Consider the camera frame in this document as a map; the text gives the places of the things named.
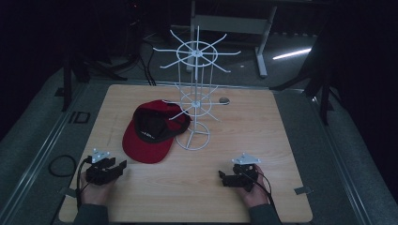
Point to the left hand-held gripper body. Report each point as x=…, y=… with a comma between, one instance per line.
x=97, y=175

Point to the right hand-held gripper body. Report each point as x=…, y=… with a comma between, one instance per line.
x=245, y=175

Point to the red baseball cap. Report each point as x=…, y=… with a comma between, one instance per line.
x=142, y=150

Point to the person's left hand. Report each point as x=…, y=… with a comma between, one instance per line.
x=95, y=193

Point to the person's right hand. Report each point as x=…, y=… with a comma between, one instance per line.
x=258, y=193

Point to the grey tape strip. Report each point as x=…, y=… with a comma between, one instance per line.
x=303, y=190
x=68, y=192

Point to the small grey round disc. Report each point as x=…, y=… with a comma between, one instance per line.
x=224, y=100

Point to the black tripod stand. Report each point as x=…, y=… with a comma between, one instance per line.
x=67, y=84
x=324, y=90

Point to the metal floor rail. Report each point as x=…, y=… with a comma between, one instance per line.
x=40, y=146
x=341, y=162

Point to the white metal desk frame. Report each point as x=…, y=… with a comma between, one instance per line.
x=233, y=24

